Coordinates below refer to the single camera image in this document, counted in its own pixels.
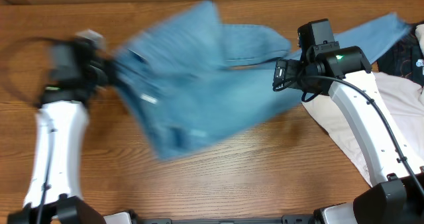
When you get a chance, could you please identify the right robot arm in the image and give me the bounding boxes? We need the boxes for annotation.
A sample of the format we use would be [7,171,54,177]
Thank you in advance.
[272,46,423,223]

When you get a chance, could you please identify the beige cloth garment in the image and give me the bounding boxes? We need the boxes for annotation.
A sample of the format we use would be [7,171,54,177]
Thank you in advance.
[303,72,423,183]

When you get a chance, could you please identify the dark navy printed garment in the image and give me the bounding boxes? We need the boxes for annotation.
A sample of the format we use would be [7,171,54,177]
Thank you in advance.
[377,22,423,86]

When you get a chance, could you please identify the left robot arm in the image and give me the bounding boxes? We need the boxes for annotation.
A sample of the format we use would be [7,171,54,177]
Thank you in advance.
[7,49,119,224]

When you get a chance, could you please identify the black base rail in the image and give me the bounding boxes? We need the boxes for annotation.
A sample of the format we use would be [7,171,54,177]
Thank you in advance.
[105,210,324,224]

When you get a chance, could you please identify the light blue denim jeans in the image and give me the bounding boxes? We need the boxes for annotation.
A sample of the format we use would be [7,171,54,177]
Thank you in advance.
[111,0,411,162]

